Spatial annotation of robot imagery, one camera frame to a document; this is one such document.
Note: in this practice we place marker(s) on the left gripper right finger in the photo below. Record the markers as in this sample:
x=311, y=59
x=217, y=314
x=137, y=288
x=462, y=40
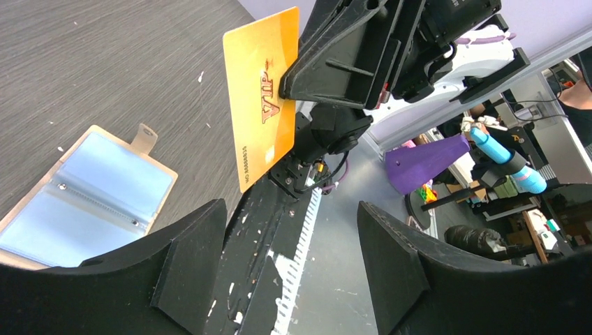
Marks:
x=421, y=285

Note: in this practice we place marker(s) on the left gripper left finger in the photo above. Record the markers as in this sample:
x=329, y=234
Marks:
x=159, y=284

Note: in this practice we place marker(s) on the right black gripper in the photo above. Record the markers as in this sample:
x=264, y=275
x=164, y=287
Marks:
x=352, y=52

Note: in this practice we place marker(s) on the gold VIP credit card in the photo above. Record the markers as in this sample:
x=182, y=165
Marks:
x=256, y=56

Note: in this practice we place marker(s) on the beige card holder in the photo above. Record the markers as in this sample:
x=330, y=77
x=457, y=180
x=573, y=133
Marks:
x=102, y=194

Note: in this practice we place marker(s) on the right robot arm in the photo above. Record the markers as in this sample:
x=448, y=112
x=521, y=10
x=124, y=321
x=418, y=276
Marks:
x=336, y=129

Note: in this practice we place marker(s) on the purple cone tool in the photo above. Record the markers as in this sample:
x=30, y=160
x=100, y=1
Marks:
x=408, y=168

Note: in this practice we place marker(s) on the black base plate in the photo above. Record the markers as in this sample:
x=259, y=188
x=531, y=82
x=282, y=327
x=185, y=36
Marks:
x=263, y=260

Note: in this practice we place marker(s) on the blue cylindrical handle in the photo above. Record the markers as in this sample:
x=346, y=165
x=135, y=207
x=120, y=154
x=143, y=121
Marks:
x=510, y=163

